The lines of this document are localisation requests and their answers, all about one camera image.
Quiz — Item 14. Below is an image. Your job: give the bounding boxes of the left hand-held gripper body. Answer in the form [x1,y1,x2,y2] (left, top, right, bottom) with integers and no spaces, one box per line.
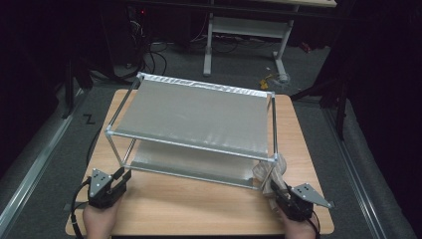
[87,167,128,209]

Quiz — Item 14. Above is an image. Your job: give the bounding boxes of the black computer tower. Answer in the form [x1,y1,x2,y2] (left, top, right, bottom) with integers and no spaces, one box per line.
[123,4,150,68]

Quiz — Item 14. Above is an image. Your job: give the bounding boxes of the black floor cables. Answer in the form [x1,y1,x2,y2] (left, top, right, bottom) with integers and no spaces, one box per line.
[125,41,168,86]

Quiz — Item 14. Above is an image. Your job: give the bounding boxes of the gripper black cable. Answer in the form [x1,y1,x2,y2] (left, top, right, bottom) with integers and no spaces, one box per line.
[70,177,93,239]
[310,212,322,239]

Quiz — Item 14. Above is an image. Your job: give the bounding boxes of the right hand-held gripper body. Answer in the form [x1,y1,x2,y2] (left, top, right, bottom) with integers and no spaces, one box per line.
[273,182,333,223]

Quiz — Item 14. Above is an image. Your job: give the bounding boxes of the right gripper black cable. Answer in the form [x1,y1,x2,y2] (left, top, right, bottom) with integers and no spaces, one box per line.
[310,212,322,239]

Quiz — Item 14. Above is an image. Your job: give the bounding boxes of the metal floor rail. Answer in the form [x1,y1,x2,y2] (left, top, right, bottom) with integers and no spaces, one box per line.
[322,108,389,239]
[0,94,86,230]

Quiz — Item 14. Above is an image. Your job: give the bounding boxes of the white desk frame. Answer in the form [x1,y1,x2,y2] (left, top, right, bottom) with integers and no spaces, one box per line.
[202,0,337,84]

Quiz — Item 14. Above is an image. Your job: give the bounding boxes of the black stand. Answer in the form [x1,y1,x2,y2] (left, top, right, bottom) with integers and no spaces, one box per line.
[291,66,349,140]
[61,56,79,120]

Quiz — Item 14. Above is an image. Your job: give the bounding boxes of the beige striped cloth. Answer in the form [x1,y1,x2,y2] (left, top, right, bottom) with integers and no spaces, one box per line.
[252,152,289,213]

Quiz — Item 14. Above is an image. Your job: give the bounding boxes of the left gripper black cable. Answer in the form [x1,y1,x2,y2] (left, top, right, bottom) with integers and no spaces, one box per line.
[70,177,93,239]

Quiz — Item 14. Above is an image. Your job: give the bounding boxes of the person's right hand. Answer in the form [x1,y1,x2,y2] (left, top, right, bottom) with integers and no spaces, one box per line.
[278,207,321,239]

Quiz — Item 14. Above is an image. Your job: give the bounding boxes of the white cable coil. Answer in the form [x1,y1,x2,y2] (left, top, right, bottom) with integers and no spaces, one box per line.
[274,72,293,85]

